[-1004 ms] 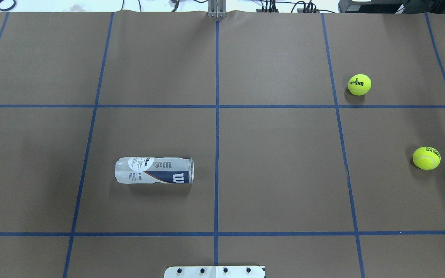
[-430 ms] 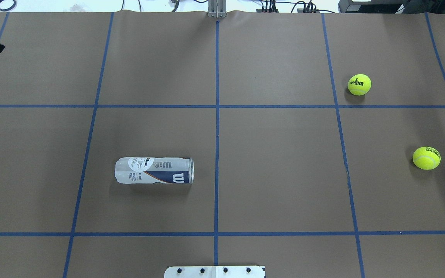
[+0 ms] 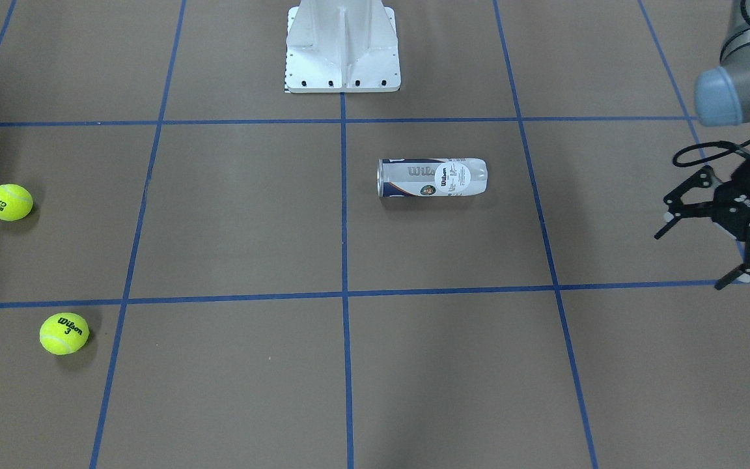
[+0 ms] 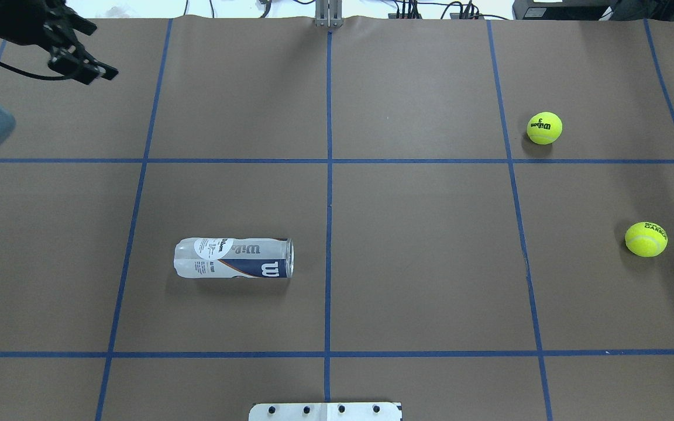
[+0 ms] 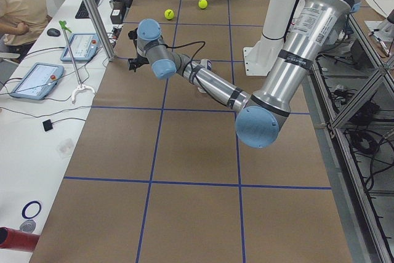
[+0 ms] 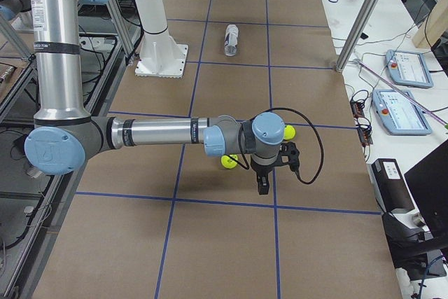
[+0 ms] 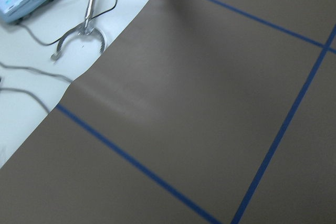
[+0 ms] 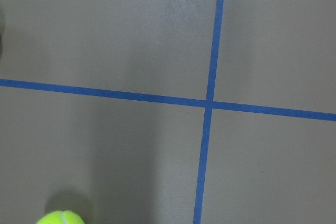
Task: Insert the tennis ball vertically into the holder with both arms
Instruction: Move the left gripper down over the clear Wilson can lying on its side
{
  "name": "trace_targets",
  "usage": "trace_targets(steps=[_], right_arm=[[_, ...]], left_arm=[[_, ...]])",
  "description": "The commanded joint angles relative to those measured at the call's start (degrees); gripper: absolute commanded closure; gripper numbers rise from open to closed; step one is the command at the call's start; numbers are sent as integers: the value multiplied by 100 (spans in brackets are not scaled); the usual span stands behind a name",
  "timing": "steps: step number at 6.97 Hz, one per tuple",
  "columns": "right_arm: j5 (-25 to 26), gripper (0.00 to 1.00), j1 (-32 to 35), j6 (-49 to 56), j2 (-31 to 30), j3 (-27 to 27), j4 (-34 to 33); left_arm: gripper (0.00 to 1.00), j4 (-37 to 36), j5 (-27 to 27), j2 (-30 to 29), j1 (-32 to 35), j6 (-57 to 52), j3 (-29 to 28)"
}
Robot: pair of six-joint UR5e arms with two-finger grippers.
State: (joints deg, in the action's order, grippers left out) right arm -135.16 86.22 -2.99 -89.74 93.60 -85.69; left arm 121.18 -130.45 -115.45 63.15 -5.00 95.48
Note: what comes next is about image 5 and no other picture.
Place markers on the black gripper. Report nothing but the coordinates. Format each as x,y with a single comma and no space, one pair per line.
141,60

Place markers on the clear tennis ball can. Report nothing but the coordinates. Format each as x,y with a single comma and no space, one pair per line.
206,63

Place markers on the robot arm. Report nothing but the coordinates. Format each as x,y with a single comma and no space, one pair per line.
385,28
261,114

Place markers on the tennis ball with Wilson print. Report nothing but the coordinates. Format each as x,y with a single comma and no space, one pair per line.
169,14

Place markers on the tennis ball with Roland Garros print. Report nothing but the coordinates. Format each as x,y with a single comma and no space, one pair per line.
202,4

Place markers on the far blue teach pendant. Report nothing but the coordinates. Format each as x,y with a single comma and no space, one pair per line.
83,45

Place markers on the blue teach pendant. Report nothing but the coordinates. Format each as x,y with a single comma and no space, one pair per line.
38,82
83,45

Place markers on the black box with label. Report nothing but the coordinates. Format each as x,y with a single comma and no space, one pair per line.
118,12

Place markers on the black computer mouse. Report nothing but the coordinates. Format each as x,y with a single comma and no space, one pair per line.
53,32

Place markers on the near blue teach pendant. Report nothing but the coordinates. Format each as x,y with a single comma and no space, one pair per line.
38,82

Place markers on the small black square pad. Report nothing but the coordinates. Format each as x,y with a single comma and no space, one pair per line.
47,125

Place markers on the person in beige shirt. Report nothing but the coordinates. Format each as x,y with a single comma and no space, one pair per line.
22,22

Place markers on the grey round disc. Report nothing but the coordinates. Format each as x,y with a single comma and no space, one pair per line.
28,226

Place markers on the red bottle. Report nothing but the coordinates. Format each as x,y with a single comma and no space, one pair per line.
18,240

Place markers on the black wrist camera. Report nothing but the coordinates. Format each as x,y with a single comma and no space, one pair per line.
133,35

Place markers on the aluminium frame post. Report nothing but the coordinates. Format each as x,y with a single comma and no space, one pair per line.
100,28

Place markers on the white central pedestal column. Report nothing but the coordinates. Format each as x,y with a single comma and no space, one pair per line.
259,59

